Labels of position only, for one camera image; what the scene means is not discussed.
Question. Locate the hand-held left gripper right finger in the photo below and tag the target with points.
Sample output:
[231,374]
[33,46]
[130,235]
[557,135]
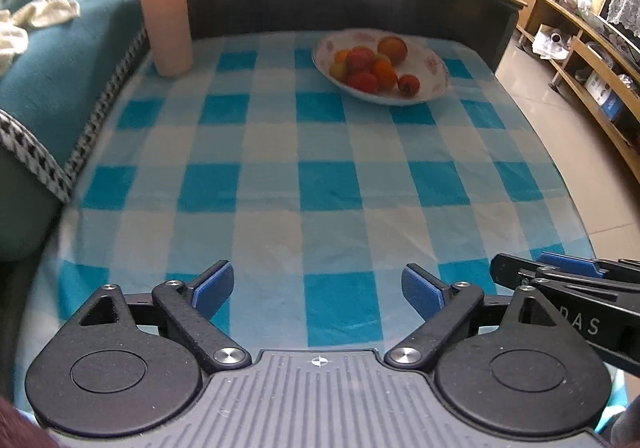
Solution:
[422,293]

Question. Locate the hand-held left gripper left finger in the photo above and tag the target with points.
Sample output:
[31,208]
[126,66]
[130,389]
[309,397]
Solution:
[215,285]

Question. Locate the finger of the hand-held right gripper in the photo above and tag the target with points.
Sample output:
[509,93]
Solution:
[570,262]
[510,268]

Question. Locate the red tomato with stem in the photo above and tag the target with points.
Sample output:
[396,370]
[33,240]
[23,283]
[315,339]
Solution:
[408,84]

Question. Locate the white floral plate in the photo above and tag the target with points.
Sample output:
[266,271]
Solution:
[430,71]

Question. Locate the small red tomato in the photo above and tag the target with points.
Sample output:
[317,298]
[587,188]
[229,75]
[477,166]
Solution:
[362,82]

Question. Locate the green-yellow kumquat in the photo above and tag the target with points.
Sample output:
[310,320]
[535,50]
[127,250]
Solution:
[339,71]

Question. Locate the yellow-orange cherry tomato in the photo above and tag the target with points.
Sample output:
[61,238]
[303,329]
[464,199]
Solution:
[382,57]

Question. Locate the large red tomato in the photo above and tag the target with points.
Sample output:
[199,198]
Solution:
[360,59]

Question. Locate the large orange tangerine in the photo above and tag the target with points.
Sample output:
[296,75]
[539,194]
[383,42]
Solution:
[392,50]

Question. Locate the person's left forearm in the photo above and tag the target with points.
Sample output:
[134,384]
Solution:
[15,428]

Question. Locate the blue white checkered tablecloth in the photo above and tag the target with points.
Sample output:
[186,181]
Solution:
[325,188]

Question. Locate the blue cardboard box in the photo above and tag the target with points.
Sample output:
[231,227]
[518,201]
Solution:
[614,106]

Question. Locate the white cardboard box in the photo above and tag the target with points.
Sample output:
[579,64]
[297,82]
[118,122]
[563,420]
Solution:
[597,86]

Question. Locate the wooden shelf unit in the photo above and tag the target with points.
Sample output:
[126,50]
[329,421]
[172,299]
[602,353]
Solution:
[529,11]

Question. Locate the pink ribbed cylinder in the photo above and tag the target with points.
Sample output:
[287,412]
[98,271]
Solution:
[165,8]

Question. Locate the crumpled white cloth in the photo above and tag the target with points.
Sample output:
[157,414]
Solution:
[30,23]

